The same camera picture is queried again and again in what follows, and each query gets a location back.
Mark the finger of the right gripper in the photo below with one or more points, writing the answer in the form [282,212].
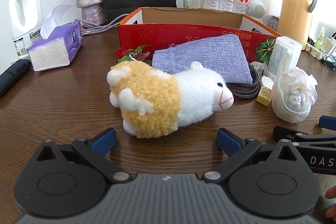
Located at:
[327,122]
[280,132]

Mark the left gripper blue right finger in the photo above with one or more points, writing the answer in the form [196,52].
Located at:
[228,142]

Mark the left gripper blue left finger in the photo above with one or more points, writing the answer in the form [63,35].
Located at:
[104,142]

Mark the iridescent plastic bag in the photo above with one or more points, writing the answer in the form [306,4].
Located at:
[294,93]

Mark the yellow white plush sheep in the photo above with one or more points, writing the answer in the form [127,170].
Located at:
[154,103]

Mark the white cotton swab container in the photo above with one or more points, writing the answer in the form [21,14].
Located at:
[285,56]

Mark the purple fabric pouch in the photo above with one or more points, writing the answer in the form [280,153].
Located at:
[223,54]

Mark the red artificial rose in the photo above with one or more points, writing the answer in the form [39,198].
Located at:
[138,54]

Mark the small yellow box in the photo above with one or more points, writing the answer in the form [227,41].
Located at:
[264,96]

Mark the white power strip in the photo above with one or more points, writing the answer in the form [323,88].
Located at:
[313,51]

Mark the green spray bottle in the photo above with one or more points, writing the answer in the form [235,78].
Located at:
[320,38]

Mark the yellow thermos jug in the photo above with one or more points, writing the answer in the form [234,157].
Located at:
[295,19]

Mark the purple tissue pack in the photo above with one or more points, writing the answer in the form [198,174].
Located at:
[59,43]

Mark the black case at edge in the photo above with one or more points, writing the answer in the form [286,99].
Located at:
[14,73]

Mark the red orange cardboard box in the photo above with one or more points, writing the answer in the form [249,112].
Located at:
[157,28]

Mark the white robot speaker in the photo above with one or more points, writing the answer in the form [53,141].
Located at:
[256,10]

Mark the clear glass cup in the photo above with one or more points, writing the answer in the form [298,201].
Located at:
[192,4]

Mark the white detergent jug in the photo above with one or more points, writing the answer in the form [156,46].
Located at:
[26,18]

